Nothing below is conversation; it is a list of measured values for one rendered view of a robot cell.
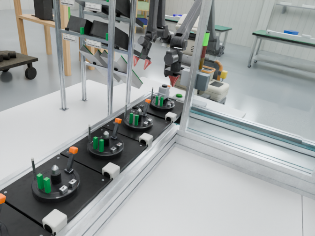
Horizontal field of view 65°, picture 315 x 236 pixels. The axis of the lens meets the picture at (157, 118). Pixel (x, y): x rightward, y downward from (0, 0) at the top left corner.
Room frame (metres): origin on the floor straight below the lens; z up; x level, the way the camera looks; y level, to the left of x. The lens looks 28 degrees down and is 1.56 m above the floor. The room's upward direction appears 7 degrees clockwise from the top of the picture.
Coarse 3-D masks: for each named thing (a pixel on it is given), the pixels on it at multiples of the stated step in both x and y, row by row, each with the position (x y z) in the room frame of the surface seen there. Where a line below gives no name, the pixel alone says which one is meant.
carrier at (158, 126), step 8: (128, 112) 1.11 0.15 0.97; (136, 112) 1.13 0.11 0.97; (112, 120) 1.01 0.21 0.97; (128, 120) 1.00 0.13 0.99; (136, 120) 0.96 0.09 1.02; (144, 120) 1.02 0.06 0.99; (152, 120) 1.03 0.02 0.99; (160, 120) 1.07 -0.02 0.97; (112, 128) 0.94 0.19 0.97; (120, 128) 0.95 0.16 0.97; (128, 128) 0.95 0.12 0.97; (136, 128) 0.94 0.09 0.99; (144, 128) 0.95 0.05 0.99; (152, 128) 0.99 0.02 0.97; (160, 128) 1.00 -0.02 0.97; (128, 136) 0.90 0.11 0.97; (136, 136) 0.90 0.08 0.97; (144, 136) 0.88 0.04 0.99; (152, 136) 0.89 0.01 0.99
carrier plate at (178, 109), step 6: (150, 96) 1.35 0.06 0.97; (174, 102) 1.32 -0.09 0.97; (132, 108) 1.18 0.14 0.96; (138, 108) 1.18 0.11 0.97; (150, 108) 1.20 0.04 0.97; (174, 108) 1.23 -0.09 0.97; (180, 108) 1.24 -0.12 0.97; (150, 114) 1.14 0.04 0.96; (156, 114) 1.13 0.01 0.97; (162, 114) 1.14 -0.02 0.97; (180, 114) 1.19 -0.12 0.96
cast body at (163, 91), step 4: (164, 84) 1.25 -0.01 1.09; (160, 88) 1.23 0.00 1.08; (164, 88) 1.22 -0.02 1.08; (168, 88) 1.24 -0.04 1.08; (160, 92) 1.22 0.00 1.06; (164, 92) 1.22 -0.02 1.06; (168, 92) 1.25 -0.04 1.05; (160, 96) 1.20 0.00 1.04; (164, 96) 1.21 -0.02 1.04; (168, 96) 1.26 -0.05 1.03
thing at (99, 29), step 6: (96, 24) 1.25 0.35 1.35; (102, 24) 1.23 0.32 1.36; (90, 30) 1.25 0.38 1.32; (96, 30) 1.24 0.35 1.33; (102, 30) 1.22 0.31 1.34; (120, 30) 1.25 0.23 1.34; (96, 36) 1.22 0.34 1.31; (102, 36) 1.20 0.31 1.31; (114, 36) 1.22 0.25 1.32; (120, 36) 1.25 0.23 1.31; (126, 36) 1.29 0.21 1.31; (114, 42) 1.22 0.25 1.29; (120, 42) 1.25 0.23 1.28; (126, 42) 1.29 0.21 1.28; (120, 48) 1.32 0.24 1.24; (126, 48) 1.29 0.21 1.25; (138, 54) 1.37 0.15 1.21
